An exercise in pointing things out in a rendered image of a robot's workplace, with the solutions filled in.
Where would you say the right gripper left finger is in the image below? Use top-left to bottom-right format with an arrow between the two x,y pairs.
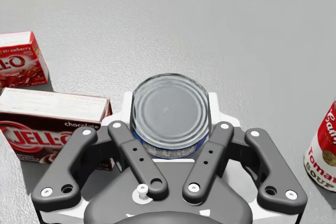
31,91 -> 169,214

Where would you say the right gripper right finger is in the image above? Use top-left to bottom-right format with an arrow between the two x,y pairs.
182,91 -> 309,214

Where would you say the blue can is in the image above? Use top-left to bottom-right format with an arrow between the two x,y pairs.
130,73 -> 212,161

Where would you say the red and white can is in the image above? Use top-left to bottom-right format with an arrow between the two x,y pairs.
303,99 -> 336,193

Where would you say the red and white carton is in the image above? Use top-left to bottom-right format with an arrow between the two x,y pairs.
0,87 -> 116,171

